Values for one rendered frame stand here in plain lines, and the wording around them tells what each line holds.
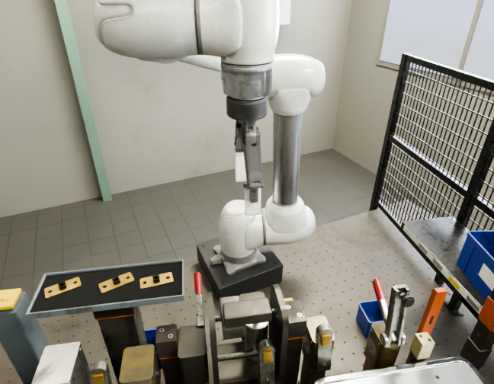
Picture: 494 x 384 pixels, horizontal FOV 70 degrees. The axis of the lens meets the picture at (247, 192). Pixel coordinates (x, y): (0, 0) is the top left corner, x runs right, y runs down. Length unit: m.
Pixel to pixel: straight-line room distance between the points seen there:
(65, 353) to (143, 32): 0.72
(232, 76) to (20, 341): 0.87
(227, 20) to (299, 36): 3.43
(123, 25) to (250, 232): 0.98
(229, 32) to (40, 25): 2.84
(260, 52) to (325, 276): 1.24
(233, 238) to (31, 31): 2.47
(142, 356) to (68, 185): 2.92
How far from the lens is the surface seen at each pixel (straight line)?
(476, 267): 1.30
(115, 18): 0.61
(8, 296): 1.10
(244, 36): 0.59
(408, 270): 1.82
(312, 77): 1.15
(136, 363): 0.94
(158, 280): 0.98
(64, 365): 0.96
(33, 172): 3.68
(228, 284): 1.48
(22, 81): 3.43
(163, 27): 0.59
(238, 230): 1.39
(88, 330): 1.56
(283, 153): 1.25
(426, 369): 1.09
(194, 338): 0.95
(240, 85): 0.61
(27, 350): 1.18
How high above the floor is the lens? 1.84
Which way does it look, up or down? 31 degrees down
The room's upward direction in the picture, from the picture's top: straight up
